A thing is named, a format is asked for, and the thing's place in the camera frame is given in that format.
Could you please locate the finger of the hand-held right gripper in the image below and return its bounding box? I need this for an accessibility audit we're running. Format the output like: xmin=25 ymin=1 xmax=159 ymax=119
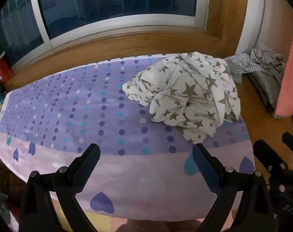
xmin=253 ymin=139 xmax=291 ymax=177
xmin=282 ymin=132 xmax=293 ymax=152

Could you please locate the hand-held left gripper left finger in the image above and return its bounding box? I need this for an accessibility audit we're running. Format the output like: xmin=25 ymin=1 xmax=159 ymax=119
xmin=18 ymin=143 xmax=101 ymax=232

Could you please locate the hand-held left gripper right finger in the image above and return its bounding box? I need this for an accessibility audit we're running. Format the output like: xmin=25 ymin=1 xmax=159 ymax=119
xmin=192 ymin=143 xmax=275 ymax=232

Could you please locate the white star print cloth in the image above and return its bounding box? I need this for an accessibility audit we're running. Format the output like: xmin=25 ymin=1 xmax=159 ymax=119
xmin=122 ymin=51 xmax=241 ymax=145

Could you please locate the grey folded cloth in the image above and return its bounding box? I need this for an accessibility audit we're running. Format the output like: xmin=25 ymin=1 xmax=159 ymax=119
xmin=247 ymin=70 xmax=282 ymax=113

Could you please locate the purple dotted bed sheet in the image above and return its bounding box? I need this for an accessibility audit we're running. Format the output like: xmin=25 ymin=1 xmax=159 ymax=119
xmin=0 ymin=53 xmax=256 ymax=223

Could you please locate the pink towel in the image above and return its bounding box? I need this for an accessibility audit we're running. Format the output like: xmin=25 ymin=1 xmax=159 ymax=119
xmin=274 ymin=12 xmax=293 ymax=118

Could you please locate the person's brown fuzzy clothing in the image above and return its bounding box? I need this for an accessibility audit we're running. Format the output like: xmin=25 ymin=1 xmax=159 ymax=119
xmin=117 ymin=218 xmax=203 ymax=232

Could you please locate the grey striped cloth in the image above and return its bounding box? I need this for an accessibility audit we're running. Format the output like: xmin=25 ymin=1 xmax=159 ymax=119
xmin=223 ymin=43 xmax=286 ymax=85

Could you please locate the red box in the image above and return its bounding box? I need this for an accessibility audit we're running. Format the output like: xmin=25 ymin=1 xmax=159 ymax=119
xmin=0 ymin=57 xmax=14 ymax=81

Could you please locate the window with white frame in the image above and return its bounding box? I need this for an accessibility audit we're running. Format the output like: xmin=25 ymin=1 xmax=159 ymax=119
xmin=0 ymin=0 xmax=266 ymax=68

